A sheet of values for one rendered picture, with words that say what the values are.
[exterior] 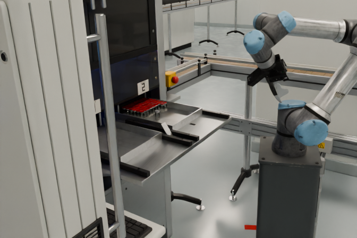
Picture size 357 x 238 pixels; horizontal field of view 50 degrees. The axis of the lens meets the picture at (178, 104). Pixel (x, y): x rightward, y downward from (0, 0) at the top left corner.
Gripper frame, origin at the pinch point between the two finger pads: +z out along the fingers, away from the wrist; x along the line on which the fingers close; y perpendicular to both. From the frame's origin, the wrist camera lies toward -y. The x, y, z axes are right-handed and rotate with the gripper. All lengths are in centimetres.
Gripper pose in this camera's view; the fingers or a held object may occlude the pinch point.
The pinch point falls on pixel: (277, 87)
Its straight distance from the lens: 165.2
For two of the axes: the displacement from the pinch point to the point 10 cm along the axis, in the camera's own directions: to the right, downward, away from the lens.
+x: 0.0, -8.5, 5.2
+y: 8.6, -2.6, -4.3
